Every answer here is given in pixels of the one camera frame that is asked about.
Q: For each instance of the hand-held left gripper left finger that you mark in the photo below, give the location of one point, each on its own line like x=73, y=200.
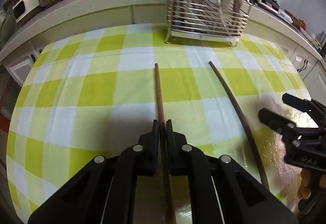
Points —
x=154, y=134

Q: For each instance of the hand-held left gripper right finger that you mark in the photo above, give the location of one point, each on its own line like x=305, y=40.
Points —
x=170, y=134

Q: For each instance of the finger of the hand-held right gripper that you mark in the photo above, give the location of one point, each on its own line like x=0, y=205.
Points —
x=298, y=103
x=275, y=119

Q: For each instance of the person's right hand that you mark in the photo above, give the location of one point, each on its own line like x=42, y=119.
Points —
x=307, y=185

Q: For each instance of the small red container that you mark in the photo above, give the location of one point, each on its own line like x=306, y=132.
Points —
x=302, y=24

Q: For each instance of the green checked tablecloth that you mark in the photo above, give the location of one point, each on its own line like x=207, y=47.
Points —
x=89, y=91

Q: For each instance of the wooden cutting board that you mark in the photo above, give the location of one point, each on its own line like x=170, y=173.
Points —
x=295, y=20

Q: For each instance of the small white box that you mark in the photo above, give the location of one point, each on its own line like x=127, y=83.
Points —
x=285, y=13

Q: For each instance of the white kitchen counter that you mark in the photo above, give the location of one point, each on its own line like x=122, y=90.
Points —
x=101, y=2

